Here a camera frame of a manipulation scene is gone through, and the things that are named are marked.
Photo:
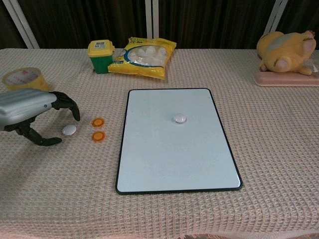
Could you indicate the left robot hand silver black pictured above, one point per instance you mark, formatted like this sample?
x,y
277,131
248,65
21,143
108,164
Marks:
x,y
22,104

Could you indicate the white round magnet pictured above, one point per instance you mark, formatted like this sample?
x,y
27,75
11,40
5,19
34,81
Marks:
x,y
69,130
179,118

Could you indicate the orange round magnet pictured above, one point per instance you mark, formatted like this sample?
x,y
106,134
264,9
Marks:
x,y
98,122
98,136

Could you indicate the yellow packing tape roll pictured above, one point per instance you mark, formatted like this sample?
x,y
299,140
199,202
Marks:
x,y
15,79

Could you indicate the dark brown curtain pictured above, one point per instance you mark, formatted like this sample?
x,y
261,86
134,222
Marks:
x,y
304,15
7,32
211,22
87,20

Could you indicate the green container with yellow lid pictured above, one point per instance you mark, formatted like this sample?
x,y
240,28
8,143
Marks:
x,y
101,58

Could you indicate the yellow bag of white candy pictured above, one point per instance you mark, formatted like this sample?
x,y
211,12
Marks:
x,y
139,67

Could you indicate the pink rectangular case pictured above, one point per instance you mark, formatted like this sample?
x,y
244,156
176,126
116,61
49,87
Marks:
x,y
286,79

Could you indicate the yellow plush toy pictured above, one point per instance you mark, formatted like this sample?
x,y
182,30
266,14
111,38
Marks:
x,y
286,52

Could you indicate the white frame post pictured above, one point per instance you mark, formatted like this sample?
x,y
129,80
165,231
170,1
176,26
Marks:
x,y
152,18
22,25
275,15

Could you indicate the white magnetic board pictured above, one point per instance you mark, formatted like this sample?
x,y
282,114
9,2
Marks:
x,y
174,154

